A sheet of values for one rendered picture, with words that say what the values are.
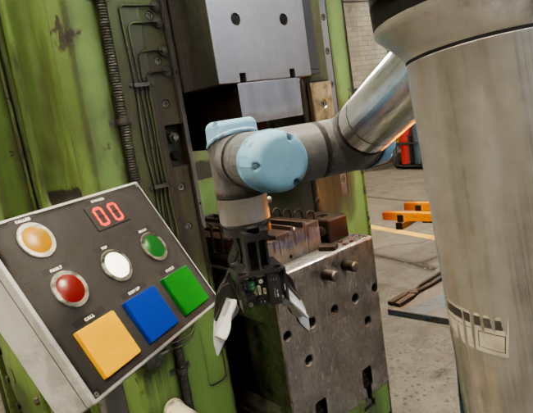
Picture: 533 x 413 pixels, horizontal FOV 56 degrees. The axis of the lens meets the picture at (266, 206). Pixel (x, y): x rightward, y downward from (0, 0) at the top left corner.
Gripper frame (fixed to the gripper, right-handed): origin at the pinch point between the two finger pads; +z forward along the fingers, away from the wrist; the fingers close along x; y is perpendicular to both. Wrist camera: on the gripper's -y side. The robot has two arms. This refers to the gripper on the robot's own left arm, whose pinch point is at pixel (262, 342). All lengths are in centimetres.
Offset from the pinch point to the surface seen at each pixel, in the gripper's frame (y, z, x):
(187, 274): -14.7, -9.2, -8.8
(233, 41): -41, -52, 13
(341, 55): -78, -50, 55
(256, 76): -43, -44, 17
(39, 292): 2.5, -16.7, -29.5
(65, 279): -0.5, -16.8, -26.6
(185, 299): -10.4, -6.3, -10.1
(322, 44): -73, -53, 48
